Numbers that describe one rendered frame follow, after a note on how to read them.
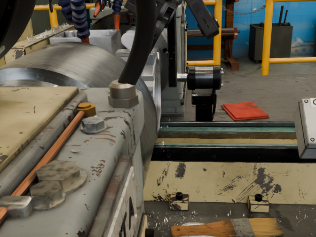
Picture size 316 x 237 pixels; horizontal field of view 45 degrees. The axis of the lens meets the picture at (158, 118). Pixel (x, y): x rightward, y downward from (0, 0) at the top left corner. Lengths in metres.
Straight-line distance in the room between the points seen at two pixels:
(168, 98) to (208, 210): 0.55
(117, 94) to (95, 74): 0.17
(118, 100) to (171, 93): 0.97
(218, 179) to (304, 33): 5.49
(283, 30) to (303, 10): 0.67
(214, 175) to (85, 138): 0.57
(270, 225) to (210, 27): 0.38
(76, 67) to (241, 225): 0.45
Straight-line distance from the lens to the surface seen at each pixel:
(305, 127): 0.54
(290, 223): 0.79
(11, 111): 0.26
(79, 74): 0.43
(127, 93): 0.28
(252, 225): 0.76
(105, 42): 0.74
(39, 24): 4.10
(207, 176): 0.79
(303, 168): 0.81
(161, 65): 0.99
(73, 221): 0.17
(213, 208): 0.81
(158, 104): 0.87
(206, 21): 0.68
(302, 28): 6.18
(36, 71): 0.42
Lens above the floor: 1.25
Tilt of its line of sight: 21 degrees down
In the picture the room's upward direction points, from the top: 2 degrees counter-clockwise
